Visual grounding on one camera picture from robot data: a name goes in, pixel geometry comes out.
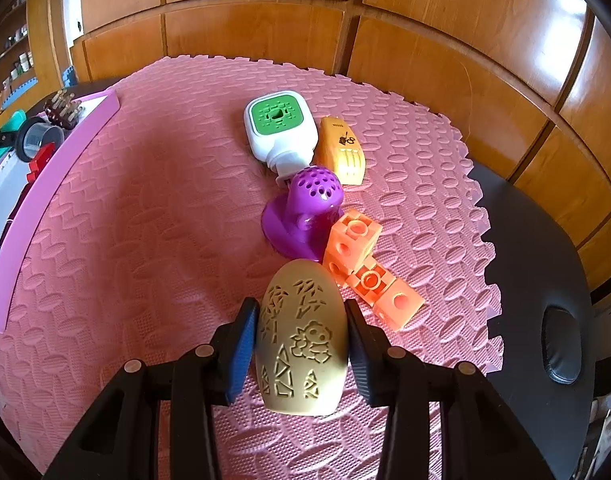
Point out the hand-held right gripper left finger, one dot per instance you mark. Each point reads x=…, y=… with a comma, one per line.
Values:
x=243, y=355

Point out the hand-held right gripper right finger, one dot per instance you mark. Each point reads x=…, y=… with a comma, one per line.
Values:
x=363, y=360

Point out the teal plastic dough extruder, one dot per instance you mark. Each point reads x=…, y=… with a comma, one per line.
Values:
x=12, y=120

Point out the black and clear plastic cup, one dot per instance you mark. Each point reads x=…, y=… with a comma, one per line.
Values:
x=37, y=140

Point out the red plastic toy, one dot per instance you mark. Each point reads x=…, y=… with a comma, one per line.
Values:
x=40, y=160

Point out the beige egg-shaped embossed mold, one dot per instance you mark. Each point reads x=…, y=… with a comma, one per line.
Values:
x=300, y=340

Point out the brown brush with wooden pegs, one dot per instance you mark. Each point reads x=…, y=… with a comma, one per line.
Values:
x=60, y=110

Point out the pink cardboard box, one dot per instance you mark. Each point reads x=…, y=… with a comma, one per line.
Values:
x=50, y=195

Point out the orange linked building cubes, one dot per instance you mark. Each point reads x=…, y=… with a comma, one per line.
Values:
x=353, y=240

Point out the purple perforated plastic toy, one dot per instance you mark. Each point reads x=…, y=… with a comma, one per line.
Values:
x=315, y=195

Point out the yellow orange plastic toy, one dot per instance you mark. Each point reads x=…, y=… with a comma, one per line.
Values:
x=340, y=150

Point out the white device with green face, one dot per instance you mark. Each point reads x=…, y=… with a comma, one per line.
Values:
x=278, y=115

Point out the blue foam mat piece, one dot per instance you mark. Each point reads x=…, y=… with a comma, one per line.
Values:
x=17, y=94

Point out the shelf with bottles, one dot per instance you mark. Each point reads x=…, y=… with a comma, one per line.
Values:
x=15, y=55

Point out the blue flat board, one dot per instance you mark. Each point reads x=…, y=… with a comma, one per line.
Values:
x=68, y=78

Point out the wooden corner shelf cabinet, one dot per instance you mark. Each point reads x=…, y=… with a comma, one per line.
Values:
x=40, y=25

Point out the pink foam puzzle mat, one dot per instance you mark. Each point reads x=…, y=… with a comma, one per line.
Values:
x=160, y=210

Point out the black oval table cushion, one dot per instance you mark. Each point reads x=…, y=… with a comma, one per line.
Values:
x=560, y=345

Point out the beige patterned fabric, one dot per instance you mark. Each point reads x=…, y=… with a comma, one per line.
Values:
x=600, y=425

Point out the wooden panelled wardrobe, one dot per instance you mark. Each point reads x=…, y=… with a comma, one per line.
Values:
x=435, y=35

